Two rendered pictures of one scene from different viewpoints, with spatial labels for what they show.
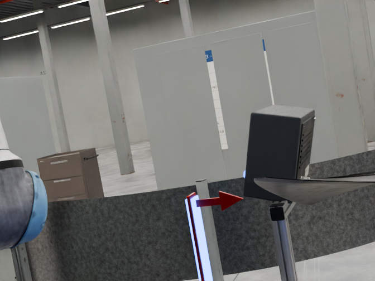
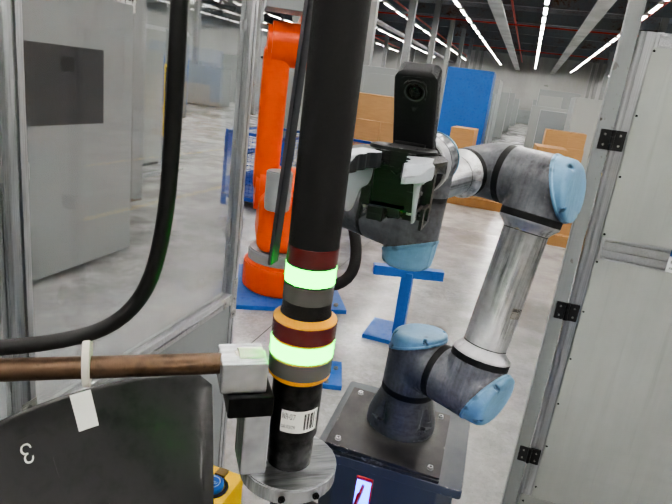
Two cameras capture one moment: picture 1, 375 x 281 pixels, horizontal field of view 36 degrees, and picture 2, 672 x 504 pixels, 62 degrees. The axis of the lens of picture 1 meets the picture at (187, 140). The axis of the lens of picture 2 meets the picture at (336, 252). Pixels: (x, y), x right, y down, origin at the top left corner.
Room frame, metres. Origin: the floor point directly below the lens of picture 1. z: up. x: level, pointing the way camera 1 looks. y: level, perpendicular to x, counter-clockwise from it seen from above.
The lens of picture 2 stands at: (0.55, -0.67, 1.73)
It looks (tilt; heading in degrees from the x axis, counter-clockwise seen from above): 17 degrees down; 86
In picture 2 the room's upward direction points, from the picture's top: 7 degrees clockwise
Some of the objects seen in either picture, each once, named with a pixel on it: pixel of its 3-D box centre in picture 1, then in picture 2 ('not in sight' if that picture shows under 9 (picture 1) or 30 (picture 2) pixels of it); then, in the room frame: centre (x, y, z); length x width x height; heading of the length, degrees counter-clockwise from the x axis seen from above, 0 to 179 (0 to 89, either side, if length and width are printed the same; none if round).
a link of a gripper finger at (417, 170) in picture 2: not in sight; (413, 193); (0.65, -0.15, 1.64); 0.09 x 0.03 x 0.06; 81
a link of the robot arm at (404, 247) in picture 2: not in sight; (404, 225); (0.69, 0.12, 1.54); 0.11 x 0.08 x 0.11; 134
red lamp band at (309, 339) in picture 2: not in sight; (304, 324); (0.56, -0.32, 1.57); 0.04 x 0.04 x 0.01
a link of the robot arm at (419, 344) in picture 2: not in sight; (417, 357); (0.82, 0.42, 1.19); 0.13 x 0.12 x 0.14; 134
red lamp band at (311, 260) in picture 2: not in sight; (313, 252); (0.56, -0.32, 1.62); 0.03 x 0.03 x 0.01
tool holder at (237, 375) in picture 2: not in sight; (280, 414); (0.55, -0.32, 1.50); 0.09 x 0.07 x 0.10; 15
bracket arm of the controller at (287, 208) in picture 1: (285, 201); not in sight; (1.27, -0.20, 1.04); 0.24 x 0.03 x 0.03; 160
